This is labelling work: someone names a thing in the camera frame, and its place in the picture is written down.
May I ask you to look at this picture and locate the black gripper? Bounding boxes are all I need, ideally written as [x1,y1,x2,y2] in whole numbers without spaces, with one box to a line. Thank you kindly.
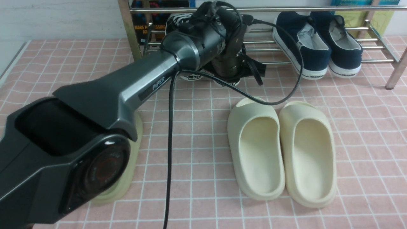
[178,1,266,86]

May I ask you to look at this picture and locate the black canvas sneaker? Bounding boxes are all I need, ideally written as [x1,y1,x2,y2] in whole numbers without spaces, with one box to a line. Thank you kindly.
[213,19,252,87]
[166,13,204,81]

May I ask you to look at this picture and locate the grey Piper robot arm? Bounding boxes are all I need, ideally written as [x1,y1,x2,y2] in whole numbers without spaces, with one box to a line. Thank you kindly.
[0,1,253,229]

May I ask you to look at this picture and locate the left navy slip-on shoe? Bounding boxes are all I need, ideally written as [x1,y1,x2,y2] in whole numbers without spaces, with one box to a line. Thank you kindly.
[272,11,332,80]

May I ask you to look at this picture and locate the navy slip-on shoe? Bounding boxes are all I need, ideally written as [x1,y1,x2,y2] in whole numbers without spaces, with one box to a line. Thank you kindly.
[272,11,332,80]
[310,11,363,78]

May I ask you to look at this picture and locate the right navy slip-on shoe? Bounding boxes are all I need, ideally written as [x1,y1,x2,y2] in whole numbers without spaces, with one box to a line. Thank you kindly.
[310,11,363,78]

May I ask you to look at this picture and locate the metal shoe rack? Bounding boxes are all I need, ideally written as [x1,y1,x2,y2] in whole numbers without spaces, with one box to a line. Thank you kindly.
[119,0,407,94]

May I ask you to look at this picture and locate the left cream slide slipper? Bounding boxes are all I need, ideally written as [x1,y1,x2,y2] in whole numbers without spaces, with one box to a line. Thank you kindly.
[227,98,285,200]

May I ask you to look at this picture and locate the cream slide slipper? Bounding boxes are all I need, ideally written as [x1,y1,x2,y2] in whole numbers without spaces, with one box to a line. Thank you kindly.
[279,101,337,208]
[227,98,285,200]

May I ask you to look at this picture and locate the right cream slide slipper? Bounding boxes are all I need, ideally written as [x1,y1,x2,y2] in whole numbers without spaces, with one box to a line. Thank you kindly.
[279,101,337,208]

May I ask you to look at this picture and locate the black book with orange text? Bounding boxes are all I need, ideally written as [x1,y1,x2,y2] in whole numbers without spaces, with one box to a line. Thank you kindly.
[131,0,195,45]

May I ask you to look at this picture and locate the yellow-green book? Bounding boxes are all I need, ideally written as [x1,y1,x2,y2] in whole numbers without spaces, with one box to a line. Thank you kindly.
[335,11,394,36]

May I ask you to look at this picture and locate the right green slide slipper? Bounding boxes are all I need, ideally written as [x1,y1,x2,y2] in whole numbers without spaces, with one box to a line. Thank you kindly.
[91,111,143,204]

